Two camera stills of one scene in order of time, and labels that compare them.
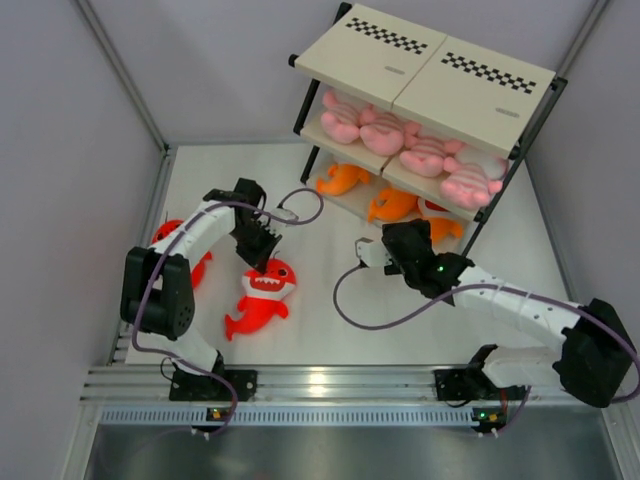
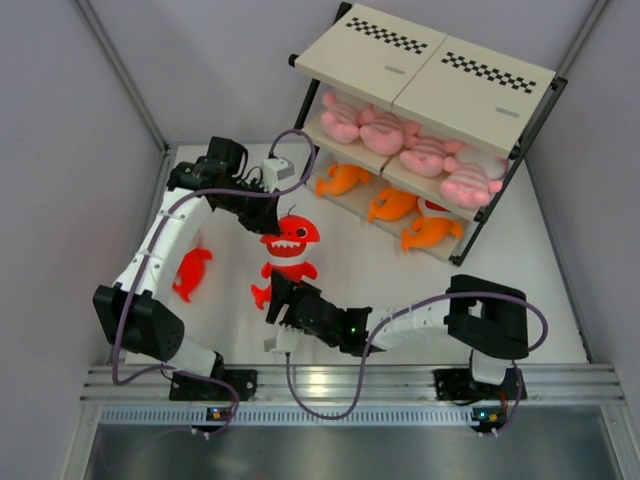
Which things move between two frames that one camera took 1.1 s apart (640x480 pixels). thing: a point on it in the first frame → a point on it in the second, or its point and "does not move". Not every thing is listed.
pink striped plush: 429,156 does not move
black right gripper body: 397,269 → 296,292
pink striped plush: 340,118 does not move
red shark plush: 264,293 → 295,232
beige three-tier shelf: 401,122 does not move
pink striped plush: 477,174 does not move
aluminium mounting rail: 103,383 does not move
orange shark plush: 399,204 does not move
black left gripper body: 252,240 → 252,209
